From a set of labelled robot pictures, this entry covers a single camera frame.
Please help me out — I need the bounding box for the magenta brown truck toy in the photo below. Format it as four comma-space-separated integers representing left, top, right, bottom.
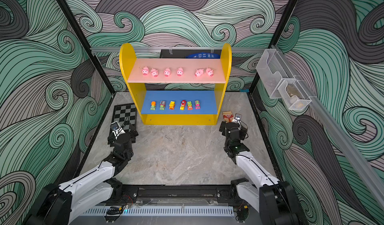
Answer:
195, 100, 201, 109

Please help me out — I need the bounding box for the green orange tractor toy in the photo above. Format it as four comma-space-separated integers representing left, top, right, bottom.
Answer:
150, 101, 157, 110

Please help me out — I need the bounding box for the green orange flatbed truck toy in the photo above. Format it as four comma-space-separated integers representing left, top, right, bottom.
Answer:
187, 101, 193, 110

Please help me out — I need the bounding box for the green grey truck toy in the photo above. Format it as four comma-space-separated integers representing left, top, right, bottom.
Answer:
160, 100, 166, 110

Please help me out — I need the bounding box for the red yellow bulldozer toy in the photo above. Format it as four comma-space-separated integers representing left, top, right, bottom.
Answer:
180, 100, 187, 110

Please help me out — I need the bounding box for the yellow dump truck toy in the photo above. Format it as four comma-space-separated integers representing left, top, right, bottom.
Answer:
169, 101, 176, 110

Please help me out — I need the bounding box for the pink toy pig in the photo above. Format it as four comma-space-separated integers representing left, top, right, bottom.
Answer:
206, 67, 214, 77
176, 67, 184, 76
164, 68, 171, 77
142, 66, 149, 76
195, 69, 204, 77
151, 68, 159, 77

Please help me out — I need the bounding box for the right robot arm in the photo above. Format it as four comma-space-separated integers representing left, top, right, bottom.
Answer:
219, 121, 308, 225

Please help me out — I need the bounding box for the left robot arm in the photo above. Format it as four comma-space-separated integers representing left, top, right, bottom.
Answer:
23, 126, 138, 225

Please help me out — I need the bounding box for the red patterned small box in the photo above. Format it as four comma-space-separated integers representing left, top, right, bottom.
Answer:
222, 111, 234, 123

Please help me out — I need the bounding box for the black white chessboard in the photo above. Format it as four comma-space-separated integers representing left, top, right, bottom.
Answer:
112, 103, 138, 130

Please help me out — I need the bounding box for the yellow toy shelf unit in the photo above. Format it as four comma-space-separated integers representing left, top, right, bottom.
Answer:
119, 43, 232, 126

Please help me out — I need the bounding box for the small clear plastic bin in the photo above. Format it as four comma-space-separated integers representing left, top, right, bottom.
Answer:
278, 79, 311, 111

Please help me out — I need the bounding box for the large clear plastic bin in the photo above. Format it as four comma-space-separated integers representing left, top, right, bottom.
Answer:
256, 49, 294, 99

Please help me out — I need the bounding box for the blue oval basket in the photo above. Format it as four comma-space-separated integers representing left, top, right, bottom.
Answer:
186, 52, 221, 59

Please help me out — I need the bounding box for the black panel behind shelf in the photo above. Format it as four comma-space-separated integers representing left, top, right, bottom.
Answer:
160, 49, 222, 58

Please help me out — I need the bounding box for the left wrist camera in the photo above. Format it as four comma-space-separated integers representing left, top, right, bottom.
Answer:
110, 122, 126, 138

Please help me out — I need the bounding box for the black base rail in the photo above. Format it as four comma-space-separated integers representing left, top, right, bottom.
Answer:
122, 185, 243, 204

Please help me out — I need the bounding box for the white slotted cable duct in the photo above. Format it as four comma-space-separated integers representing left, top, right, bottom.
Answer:
80, 206, 235, 217

